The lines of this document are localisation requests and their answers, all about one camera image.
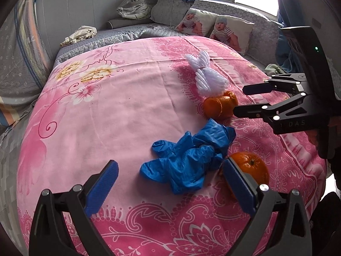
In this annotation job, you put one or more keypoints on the person's right hand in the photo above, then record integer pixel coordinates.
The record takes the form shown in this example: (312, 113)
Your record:
(313, 137)

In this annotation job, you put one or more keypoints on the baby print pillow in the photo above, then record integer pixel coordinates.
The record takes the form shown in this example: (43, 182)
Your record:
(230, 33)
(195, 21)

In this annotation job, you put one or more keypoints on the grey quilted pillow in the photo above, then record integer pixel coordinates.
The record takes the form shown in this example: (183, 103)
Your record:
(170, 12)

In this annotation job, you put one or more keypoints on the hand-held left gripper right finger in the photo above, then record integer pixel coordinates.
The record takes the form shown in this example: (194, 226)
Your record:
(239, 188)

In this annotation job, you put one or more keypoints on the tiger plush in plastic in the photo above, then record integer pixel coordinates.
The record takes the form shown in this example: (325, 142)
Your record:
(134, 6)

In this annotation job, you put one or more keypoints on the blue rubber glove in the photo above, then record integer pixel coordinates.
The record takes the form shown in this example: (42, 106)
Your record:
(186, 160)

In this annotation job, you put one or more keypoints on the pink floral bedsheet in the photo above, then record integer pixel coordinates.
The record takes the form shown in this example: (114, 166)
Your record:
(120, 112)

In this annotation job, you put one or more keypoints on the cream crumpled cloth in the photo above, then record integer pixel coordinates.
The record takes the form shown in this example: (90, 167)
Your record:
(80, 34)

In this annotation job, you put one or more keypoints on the dark grey bolster pillow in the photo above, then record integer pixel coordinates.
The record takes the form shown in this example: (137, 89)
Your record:
(125, 23)

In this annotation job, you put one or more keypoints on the rolled grey quilted cloth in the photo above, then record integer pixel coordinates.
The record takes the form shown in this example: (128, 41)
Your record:
(155, 34)

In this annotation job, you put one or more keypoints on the split-peel orange tangerine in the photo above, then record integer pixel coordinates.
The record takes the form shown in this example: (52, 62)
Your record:
(218, 106)

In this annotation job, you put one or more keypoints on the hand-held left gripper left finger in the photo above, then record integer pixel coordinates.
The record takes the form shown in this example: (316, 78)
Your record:
(102, 186)

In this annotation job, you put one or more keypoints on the green and white cloth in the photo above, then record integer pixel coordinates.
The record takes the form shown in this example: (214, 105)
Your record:
(274, 70)

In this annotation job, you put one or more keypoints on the whole orange tangerine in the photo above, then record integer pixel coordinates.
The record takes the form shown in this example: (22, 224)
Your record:
(253, 165)

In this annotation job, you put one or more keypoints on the pale foam fruit net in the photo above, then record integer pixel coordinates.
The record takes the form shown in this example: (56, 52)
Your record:
(207, 77)

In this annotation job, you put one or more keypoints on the striped grey quilt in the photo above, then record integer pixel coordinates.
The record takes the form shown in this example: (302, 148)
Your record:
(21, 58)

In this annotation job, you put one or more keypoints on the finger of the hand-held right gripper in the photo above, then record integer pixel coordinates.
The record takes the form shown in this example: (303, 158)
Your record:
(263, 86)
(255, 110)

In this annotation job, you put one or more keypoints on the grey lace-edged bed cover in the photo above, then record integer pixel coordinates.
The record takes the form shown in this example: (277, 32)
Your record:
(120, 36)

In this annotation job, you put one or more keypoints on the blue hanging cloth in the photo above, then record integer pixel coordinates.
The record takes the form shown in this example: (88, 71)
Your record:
(286, 48)

